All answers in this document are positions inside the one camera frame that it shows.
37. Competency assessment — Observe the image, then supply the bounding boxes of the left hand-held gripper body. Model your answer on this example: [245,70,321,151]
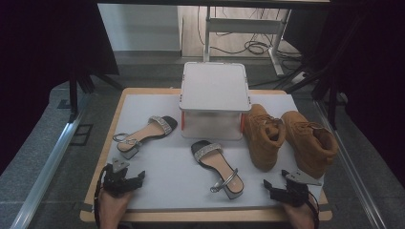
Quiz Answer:
[102,157,135,198]

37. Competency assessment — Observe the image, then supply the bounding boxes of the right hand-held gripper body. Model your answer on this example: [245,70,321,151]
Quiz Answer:
[278,169,323,208]

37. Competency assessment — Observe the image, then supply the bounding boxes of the tan suede boot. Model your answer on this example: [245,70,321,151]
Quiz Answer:
[281,110,339,179]
[243,103,287,173]

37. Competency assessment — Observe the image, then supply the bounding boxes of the black rhinestone strap sandal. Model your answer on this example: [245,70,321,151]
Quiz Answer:
[112,114,179,160]
[190,139,245,200]

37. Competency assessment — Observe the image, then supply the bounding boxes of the white two-tier shoe rack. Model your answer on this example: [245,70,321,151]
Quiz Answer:
[179,61,252,141]

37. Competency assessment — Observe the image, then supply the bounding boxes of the person's right hand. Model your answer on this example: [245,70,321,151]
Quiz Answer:
[281,197,318,229]

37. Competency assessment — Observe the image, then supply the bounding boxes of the white table mat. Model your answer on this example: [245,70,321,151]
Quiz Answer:
[100,94,325,213]

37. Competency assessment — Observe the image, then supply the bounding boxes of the wooden table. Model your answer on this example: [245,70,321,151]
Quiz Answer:
[79,87,333,223]

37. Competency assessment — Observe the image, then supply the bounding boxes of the black metal stand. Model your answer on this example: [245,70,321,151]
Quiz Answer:
[68,65,123,123]
[273,9,367,132]

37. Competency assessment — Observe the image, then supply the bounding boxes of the white power strip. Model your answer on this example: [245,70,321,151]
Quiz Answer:
[290,71,309,85]

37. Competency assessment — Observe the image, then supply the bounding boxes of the black curtain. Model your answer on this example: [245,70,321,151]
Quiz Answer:
[0,0,120,176]
[283,0,405,192]

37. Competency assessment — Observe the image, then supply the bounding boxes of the black floor tape frame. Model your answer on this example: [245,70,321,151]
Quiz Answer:
[70,123,94,147]

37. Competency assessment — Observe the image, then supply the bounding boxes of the black floor cable tangle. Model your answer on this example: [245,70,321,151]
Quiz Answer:
[196,6,304,65]

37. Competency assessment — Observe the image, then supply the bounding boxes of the white metal desk frame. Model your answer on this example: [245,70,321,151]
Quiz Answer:
[202,6,292,76]

